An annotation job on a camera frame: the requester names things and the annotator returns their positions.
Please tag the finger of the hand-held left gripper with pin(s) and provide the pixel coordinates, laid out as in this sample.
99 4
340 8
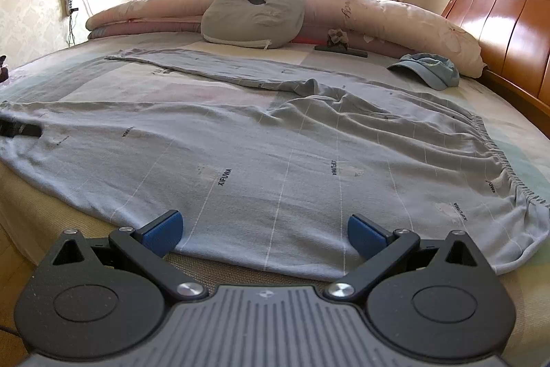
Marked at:
21 129

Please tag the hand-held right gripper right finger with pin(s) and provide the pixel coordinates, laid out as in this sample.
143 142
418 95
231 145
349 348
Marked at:
365 237

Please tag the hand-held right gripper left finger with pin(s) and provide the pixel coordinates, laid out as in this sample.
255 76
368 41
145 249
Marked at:
165 234

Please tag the grey-blue pants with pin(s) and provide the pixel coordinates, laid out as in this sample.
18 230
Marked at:
258 160

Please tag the white power strip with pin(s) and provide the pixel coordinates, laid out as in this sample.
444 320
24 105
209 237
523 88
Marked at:
68 1

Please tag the light blue cap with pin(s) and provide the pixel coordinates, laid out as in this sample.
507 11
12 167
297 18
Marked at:
429 70

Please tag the black phone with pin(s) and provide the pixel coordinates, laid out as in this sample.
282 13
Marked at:
343 51

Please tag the grey hair scrunchie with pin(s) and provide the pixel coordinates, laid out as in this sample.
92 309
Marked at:
338 38

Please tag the folded pink quilt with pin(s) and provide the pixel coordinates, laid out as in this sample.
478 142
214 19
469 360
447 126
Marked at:
386 18

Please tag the grey cat face cushion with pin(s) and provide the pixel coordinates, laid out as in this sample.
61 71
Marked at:
249 16

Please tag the wooden headboard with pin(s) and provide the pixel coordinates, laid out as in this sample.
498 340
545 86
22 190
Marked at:
507 18

